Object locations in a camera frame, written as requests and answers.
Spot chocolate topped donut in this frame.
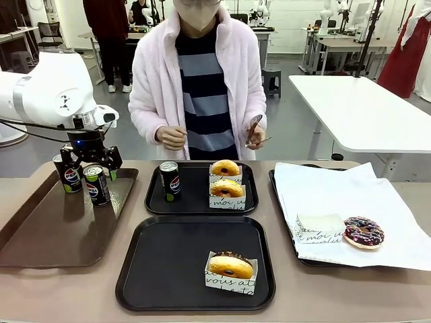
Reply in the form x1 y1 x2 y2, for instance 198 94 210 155
207 250 255 280

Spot person's right forearm pink sleeve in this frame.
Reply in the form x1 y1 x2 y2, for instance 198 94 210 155
129 94 171 149

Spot red dress on mannequin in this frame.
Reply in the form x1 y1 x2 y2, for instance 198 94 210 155
376 3 431 99

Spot black Pepsi can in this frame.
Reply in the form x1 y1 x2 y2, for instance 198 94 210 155
159 161 182 203
52 153 84 194
83 164 111 207

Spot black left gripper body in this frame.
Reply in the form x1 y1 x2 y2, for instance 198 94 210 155
67 129 106 159

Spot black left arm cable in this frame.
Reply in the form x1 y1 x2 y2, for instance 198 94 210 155
0 117 115 144

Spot beige face mask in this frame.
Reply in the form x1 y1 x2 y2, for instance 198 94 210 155
174 0 222 33

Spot black slanted stand pole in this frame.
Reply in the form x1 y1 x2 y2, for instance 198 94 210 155
356 0 385 78

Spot dark metal tongs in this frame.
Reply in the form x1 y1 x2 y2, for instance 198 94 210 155
244 114 273 149

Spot small black plastic tray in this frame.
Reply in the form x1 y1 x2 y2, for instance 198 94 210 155
144 161 259 217

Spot chocolate sprinkled donut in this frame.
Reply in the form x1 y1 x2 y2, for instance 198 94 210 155
342 216 386 250

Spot black tray under paper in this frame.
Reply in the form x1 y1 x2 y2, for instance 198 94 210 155
268 164 415 270

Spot standing person in dark clothes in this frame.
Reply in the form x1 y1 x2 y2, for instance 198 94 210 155
82 0 133 94

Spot person's right hand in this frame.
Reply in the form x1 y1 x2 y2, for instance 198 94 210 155
157 126 188 151

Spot glazed donut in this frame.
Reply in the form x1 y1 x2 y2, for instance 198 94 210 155
210 159 240 176
209 179 244 199

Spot brown plastic tray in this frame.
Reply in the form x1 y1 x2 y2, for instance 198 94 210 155
0 167 139 269

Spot white paper sheet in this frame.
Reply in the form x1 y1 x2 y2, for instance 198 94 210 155
274 161 431 272

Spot person's left hand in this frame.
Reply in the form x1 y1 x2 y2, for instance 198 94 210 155
244 129 267 151

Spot grey plastic stool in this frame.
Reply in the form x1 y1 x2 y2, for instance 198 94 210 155
9 51 38 73

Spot chocolate-topped donut front box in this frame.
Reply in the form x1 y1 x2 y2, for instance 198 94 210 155
204 250 259 289

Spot large black plastic tray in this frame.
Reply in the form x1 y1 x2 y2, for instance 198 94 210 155
115 215 277 312

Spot dark grey stool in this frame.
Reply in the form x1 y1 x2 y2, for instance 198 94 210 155
261 67 282 98

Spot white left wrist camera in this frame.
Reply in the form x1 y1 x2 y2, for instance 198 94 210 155
96 104 120 129

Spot black office chair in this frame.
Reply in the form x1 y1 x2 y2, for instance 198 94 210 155
36 22 65 52

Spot empty white paper donut box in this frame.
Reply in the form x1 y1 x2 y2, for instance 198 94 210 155
294 213 347 244

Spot glazed donut box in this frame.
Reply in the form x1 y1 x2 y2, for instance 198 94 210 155
209 164 243 185
208 183 246 210

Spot white table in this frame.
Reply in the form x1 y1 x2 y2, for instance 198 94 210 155
288 74 431 162

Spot seated person in black top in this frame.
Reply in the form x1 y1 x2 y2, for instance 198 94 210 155
129 0 149 26

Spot person in pink fleece jacket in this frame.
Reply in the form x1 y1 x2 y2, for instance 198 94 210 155
128 0 269 162

